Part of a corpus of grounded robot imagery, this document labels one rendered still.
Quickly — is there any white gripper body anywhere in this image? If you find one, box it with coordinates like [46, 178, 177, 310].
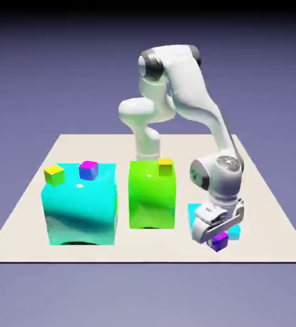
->
[191, 212, 245, 245]

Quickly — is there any small purple cube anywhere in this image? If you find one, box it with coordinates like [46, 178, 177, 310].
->
[207, 231, 230, 253]

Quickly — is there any small yellow cube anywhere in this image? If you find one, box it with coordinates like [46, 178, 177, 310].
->
[43, 164, 66, 188]
[158, 158, 175, 178]

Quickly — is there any small magenta blue cube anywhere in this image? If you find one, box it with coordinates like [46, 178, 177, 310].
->
[78, 160, 100, 181]

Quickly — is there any flat cyan box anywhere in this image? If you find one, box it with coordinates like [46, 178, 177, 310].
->
[188, 202, 242, 241]

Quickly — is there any large green box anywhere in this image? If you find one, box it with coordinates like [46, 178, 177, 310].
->
[128, 160, 177, 230]

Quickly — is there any large cyan box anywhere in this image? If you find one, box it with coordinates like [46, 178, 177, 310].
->
[40, 162, 119, 247]

